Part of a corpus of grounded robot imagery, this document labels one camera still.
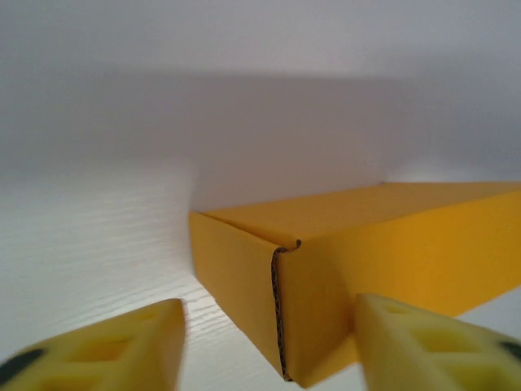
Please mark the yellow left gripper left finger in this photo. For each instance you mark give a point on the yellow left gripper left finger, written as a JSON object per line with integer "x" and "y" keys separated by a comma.
{"x": 102, "y": 354}

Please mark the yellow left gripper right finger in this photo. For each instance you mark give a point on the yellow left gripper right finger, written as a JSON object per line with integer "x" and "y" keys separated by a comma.
{"x": 427, "y": 350}

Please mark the yellow corrugated cardboard box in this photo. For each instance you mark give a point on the yellow corrugated cardboard box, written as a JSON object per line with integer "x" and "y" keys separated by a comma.
{"x": 386, "y": 252}

